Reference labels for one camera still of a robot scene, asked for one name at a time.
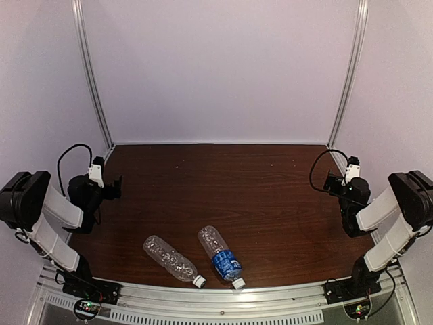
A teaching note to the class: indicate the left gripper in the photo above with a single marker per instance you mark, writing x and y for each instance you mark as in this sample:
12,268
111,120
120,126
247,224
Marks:
112,189

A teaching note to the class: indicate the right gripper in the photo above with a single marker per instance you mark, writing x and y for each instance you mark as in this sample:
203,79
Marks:
335,183

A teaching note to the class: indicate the clear unlabelled plastic bottle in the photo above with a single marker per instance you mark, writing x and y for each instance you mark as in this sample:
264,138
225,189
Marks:
171,260

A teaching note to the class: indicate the blue labelled plastic bottle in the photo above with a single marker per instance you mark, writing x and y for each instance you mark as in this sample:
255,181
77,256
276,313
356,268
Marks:
221,256

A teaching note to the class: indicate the white cap of clear bottle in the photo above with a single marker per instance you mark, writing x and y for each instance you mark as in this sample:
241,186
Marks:
199,281

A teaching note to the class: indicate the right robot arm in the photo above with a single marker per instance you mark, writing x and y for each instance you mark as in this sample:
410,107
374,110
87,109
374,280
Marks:
408,198

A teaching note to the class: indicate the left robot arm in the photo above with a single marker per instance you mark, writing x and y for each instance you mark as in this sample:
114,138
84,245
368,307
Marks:
36,216

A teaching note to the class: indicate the right circuit board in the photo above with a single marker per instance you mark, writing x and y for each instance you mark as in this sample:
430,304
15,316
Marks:
358,310

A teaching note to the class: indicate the circuit board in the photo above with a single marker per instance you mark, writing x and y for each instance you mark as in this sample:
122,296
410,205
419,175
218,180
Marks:
85,310
358,310

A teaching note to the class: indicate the left circuit board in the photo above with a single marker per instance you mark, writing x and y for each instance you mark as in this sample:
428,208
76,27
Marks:
85,310

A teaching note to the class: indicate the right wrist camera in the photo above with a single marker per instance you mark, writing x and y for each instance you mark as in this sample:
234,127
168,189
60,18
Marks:
352,169

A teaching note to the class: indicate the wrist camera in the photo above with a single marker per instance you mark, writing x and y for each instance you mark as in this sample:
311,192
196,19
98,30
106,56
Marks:
96,170
352,169

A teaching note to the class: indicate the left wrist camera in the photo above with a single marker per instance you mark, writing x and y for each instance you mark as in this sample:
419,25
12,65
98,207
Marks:
96,170

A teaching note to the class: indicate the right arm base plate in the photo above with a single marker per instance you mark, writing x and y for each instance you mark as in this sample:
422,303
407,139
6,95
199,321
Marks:
344,290

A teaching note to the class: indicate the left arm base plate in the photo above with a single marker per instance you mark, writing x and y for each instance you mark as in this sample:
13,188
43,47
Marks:
98,291

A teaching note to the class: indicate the front aluminium rail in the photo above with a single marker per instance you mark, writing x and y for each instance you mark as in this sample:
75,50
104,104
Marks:
297,304

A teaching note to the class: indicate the right aluminium frame post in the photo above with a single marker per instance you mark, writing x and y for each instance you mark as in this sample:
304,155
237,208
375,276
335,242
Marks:
354,57

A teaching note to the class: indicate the aluminium frame post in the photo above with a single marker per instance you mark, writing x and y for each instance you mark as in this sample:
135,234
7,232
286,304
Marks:
83,44
354,57

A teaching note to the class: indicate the left aluminium frame post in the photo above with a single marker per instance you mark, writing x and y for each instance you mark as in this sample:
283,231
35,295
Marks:
83,44

